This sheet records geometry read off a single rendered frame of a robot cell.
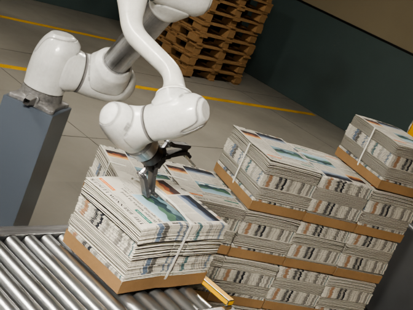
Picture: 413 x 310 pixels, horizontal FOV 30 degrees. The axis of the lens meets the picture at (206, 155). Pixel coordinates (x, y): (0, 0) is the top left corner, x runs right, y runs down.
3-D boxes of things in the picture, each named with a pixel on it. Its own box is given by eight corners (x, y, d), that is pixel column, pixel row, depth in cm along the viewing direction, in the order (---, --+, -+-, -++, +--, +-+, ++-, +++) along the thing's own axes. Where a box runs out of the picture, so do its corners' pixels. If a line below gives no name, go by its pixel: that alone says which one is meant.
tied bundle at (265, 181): (211, 170, 353) (231, 125, 347) (263, 182, 368) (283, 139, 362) (247, 210, 322) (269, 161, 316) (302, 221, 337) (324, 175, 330)
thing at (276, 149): (232, 126, 347) (233, 123, 347) (282, 139, 362) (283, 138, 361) (268, 160, 317) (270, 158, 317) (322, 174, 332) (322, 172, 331)
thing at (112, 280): (101, 237, 248) (105, 225, 246) (157, 288, 231) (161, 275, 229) (61, 240, 236) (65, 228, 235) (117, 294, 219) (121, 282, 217)
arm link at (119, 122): (118, 160, 215) (160, 151, 211) (89, 133, 203) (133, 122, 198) (121, 127, 221) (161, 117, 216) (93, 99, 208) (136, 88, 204)
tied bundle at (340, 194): (264, 183, 368) (284, 140, 362) (313, 195, 382) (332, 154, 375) (301, 222, 336) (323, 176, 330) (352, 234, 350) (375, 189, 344)
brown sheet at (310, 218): (266, 182, 368) (270, 174, 367) (313, 194, 381) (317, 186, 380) (302, 221, 336) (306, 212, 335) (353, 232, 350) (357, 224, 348)
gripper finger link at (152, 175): (160, 163, 225) (155, 164, 224) (156, 194, 230) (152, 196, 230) (151, 157, 227) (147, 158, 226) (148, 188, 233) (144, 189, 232)
